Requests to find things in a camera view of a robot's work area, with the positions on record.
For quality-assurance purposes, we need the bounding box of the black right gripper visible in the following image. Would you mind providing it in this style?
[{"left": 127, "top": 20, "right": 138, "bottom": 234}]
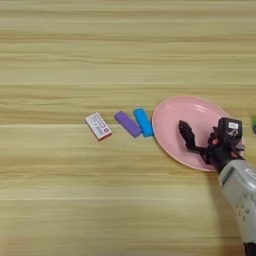
[{"left": 178, "top": 119, "right": 247, "bottom": 173}]

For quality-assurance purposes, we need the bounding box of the pink round plate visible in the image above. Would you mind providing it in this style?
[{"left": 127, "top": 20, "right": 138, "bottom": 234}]
[{"left": 151, "top": 95, "right": 247, "bottom": 173}]

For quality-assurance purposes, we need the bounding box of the blue rectangular block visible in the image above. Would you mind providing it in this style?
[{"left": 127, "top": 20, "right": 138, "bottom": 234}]
[{"left": 133, "top": 107, "right": 155, "bottom": 138}]

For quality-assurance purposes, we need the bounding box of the purple rectangular block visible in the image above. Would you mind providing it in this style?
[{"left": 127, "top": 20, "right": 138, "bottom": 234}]
[{"left": 113, "top": 110, "right": 144, "bottom": 139}]

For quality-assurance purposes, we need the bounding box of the white eraser red print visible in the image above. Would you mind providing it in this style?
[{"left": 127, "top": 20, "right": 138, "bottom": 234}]
[{"left": 84, "top": 112, "right": 113, "bottom": 142}]

